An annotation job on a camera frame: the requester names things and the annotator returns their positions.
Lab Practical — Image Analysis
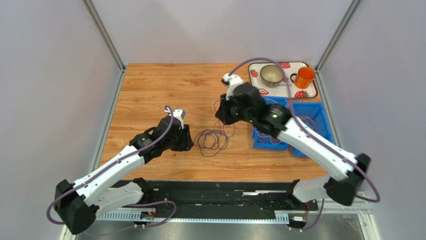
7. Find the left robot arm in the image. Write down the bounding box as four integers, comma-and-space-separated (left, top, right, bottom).
51, 115, 194, 235

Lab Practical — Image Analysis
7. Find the left aluminium frame post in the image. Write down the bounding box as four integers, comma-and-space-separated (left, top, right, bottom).
82, 0, 127, 72

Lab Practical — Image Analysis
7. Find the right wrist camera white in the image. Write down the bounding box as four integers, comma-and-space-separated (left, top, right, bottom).
221, 73, 244, 101

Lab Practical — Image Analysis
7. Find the orange mug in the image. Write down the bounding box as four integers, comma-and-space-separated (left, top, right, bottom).
290, 67, 316, 89

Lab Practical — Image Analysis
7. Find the dark blue wire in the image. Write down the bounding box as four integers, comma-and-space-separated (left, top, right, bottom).
193, 99, 236, 158

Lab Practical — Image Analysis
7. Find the yellow wire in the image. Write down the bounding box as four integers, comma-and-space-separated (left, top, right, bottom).
299, 114, 319, 134

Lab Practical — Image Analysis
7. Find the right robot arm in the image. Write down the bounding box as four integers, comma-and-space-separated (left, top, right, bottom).
215, 83, 371, 206

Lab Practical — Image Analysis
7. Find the right aluminium frame post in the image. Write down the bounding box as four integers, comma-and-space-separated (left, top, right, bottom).
315, 0, 363, 73

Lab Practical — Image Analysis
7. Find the slotted cable duct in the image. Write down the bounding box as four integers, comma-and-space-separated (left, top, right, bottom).
97, 208, 290, 225

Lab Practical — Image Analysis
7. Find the blue plastic bin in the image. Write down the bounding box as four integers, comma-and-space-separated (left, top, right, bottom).
292, 102, 334, 143
251, 95, 289, 151

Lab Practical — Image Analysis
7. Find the right blue plastic bin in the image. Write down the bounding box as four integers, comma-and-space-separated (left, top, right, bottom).
292, 102, 334, 143

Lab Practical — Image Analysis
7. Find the aluminium frame post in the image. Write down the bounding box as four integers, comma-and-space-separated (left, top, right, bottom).
82, 0, 127, 72
315, 0, 363, 73

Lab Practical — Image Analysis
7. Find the ceramic bowl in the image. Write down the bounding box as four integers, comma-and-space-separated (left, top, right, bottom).
260, 64, 285, 87

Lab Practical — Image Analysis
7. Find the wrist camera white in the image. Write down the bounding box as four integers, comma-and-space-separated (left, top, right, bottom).
221, 73, 244, 101
164, 107, 186, 129

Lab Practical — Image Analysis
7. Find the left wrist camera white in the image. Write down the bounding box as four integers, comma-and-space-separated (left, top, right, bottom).
164, 107, 186, 129

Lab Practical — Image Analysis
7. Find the left blue plastic bin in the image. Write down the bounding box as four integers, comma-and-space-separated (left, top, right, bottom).
251, 95, 289, 151

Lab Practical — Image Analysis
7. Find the white wire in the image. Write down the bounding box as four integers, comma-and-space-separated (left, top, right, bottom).
256, 131, 284, 146

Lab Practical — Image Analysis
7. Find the orange wire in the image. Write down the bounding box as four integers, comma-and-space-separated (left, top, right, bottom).
297, 114, 319, 132

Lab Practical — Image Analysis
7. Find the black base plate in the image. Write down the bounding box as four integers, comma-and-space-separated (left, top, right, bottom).
109, 179, 320, 221

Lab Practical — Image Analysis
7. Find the strawberry print tray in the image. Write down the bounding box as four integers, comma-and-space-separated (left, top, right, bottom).
248, 61, 318, 99

